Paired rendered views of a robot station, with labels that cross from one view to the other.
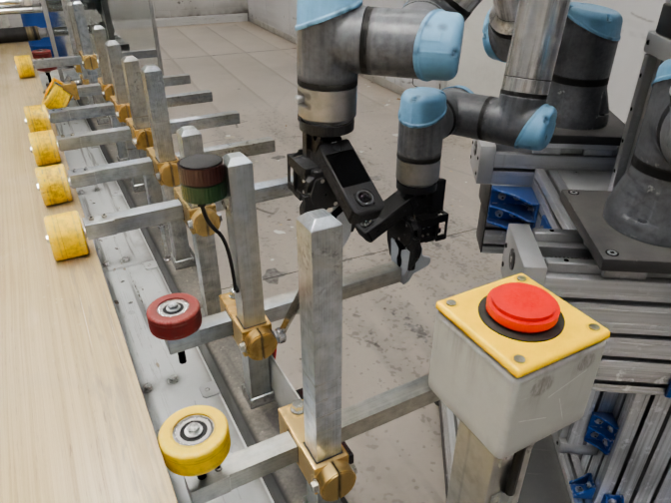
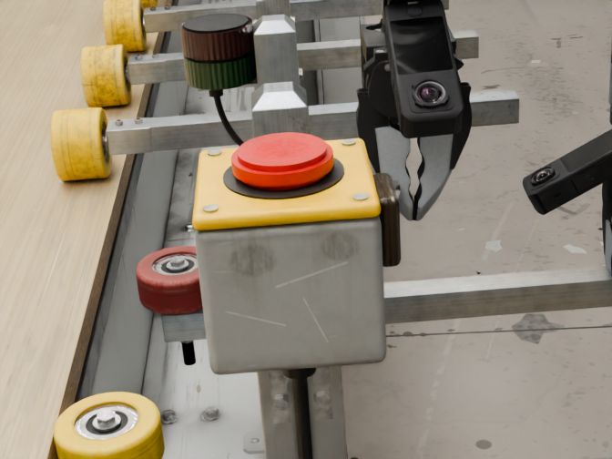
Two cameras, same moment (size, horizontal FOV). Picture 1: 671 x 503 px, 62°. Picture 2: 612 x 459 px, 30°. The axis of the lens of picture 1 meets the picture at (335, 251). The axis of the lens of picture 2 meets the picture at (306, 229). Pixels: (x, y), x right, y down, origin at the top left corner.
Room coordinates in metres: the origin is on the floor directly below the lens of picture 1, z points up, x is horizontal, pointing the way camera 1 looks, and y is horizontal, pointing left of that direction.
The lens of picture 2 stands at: (-0.11, -0.30, 1.40)
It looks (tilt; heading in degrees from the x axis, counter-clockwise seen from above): 26 degrees down; 27
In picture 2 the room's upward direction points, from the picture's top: 4 degrees counter-clockwise
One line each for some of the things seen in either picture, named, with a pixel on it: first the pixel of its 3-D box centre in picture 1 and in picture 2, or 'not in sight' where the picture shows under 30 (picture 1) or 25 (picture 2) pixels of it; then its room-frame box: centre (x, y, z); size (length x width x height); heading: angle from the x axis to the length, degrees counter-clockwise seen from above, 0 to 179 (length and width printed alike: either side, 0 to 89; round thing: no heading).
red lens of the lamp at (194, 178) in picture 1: (201, 170); (217, 36); (0.68, 0.18, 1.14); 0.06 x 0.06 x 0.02
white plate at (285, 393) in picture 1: (277, 381); not in sight; (0.69, 0.10, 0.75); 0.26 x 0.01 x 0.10; 28
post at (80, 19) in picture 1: (91, 67); not in sight; (2.25, 0.96, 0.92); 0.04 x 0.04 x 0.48; 28
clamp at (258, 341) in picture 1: (246, 324); not in sight; (0.73, 0.15, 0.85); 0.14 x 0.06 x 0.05; 28
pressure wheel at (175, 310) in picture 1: (178, 333); (183, 311); (0.69, 0.25, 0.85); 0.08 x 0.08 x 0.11
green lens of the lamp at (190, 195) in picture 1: (204, 187); (220, 66); (0.68, 0.18, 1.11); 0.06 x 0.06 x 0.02
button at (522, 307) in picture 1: (521, 311); (283, 168); (0.26, -0.11, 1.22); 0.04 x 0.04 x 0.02
